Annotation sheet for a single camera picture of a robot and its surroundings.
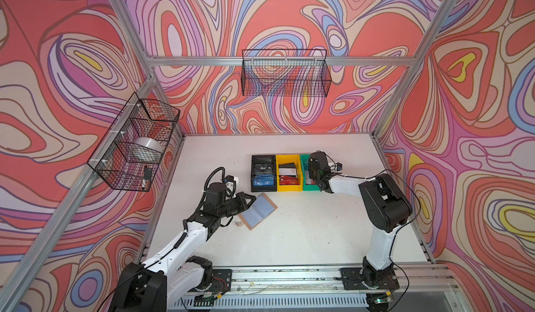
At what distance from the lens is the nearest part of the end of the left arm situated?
703 mm

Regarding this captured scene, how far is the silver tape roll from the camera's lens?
2.31ft

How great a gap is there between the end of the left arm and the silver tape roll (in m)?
0.30
